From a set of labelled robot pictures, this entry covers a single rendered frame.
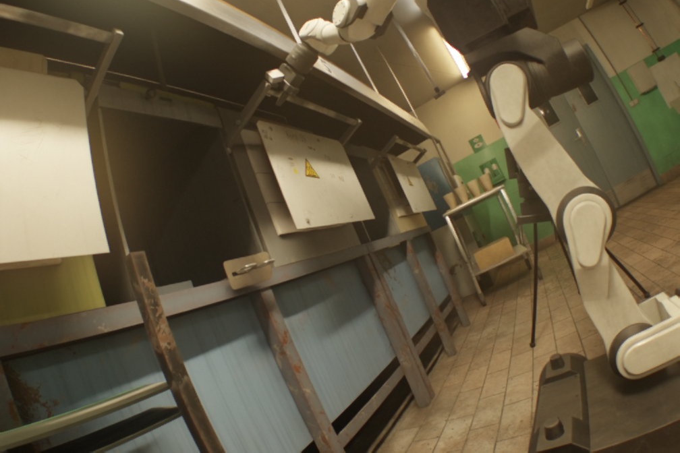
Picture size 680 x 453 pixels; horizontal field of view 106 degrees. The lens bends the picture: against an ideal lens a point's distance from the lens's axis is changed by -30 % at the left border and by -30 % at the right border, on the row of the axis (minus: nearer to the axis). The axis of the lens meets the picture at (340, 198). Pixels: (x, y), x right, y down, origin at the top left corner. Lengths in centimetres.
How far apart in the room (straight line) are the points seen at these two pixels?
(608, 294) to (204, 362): 98
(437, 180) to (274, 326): 325
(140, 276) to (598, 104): 515
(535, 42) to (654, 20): 511
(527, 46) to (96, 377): 118
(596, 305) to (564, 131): 430
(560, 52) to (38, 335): 120
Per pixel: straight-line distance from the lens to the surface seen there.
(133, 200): 172
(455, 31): 92
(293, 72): 121
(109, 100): 105
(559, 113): 515
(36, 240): 68
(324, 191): 137
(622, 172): 521
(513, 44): 91
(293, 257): 126
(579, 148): 511
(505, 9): 92
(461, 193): 335
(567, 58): 90
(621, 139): 525
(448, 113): 519
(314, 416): 116
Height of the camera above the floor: 74
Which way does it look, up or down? 12 degrees up
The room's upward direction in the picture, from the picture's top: 23 degrees counter-clockwise
